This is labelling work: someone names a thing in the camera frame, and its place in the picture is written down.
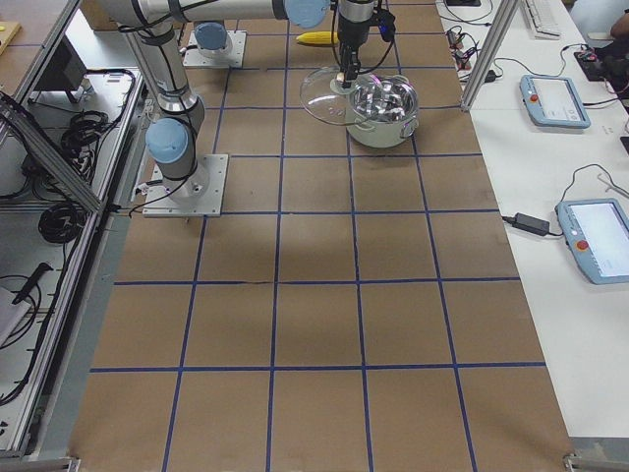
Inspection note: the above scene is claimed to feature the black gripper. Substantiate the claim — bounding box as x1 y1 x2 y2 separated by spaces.
336 0 396 88

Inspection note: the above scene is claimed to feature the glass pot lid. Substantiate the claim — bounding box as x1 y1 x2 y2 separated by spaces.
300 66 382 126

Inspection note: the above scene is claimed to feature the yellow corn cob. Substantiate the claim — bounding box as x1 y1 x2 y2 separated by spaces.
296 30 338 47

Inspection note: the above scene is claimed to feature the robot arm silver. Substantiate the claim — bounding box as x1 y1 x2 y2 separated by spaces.
100 1 396 207
189 22 232 57

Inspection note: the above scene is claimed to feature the steel pot pale green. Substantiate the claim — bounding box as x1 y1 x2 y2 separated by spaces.
346 75 419 148

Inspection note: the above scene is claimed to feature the white keyboard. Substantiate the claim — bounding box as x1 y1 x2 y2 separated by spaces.
520 0 561 40

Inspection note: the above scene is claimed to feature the far teach pendant blue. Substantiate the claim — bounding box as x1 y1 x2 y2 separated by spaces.
519 75 591 130

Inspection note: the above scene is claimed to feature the teach pendant blue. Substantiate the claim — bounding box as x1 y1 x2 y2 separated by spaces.
519 75 591 130
555 198 628 285

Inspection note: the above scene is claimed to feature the black power adapter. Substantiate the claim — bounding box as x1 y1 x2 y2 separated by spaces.
512 212 549 236

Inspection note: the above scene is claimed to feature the near teach pendant blue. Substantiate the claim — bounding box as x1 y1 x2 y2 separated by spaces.
555 198 628 285

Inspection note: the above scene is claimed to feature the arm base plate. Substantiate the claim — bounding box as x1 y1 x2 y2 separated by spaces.
142 154 229 217
183 30 247 69

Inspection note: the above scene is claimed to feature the aluminium frame post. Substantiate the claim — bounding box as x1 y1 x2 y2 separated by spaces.
461 0 519 111

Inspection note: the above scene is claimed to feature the black cable coil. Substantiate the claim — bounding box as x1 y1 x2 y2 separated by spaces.
37 201 85 245

